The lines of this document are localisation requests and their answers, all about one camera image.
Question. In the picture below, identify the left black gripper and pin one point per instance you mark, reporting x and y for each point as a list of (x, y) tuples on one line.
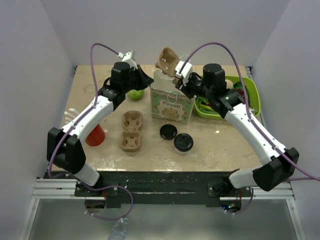
[(145, 80)]

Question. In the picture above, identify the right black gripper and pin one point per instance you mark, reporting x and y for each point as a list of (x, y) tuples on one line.
[(185, 88)]

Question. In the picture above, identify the green paper gift bag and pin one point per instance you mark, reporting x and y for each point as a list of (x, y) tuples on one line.
[(167, 102)]

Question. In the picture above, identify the brown pulp cup carrier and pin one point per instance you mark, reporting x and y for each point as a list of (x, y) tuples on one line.
[(131, 138), (167, 62)]

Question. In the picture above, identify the black coffee lid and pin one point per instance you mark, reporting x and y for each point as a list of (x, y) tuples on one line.
[(168, 132), (183, 142)]

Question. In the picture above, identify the white paper coffee cup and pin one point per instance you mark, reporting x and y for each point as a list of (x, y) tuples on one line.
[(183, 151)]

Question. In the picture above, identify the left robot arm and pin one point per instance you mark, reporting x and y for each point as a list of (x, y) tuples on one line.
[(64, 145)]

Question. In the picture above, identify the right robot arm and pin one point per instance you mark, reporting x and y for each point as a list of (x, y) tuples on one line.
[(277, 160)]

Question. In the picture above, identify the green toy cabbage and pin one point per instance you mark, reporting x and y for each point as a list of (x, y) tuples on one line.
[(135, 95)]

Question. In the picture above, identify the toy mushroom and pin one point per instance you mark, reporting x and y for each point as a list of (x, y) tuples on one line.
[(229, 84)]

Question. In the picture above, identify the dark green toy pepper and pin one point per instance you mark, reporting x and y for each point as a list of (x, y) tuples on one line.
[(238, 85)]

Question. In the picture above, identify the purple toy grapes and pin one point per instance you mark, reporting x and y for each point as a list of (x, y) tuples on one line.
[(242, 93)]

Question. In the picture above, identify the green plastic tray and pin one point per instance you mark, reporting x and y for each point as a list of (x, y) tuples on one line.
[(252, 94)]

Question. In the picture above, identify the red cup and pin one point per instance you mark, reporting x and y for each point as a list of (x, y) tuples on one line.
[(96, 136)]

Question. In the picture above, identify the white wrapped straw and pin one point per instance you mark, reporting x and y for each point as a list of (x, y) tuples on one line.
[(68, 116), (71, 111)]

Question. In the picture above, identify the clear plastic bottle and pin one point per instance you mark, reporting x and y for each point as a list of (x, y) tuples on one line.
[(119, 231)]

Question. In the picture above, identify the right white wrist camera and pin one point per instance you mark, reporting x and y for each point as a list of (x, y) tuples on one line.
[(182, 71)]

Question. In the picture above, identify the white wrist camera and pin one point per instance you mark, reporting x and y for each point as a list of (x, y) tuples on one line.
[(182, 71), (129, 58)]

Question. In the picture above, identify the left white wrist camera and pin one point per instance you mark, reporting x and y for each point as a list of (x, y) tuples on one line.
[(129, 58)]

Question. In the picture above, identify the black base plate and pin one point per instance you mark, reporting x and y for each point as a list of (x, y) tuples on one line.
[(164, 188)]

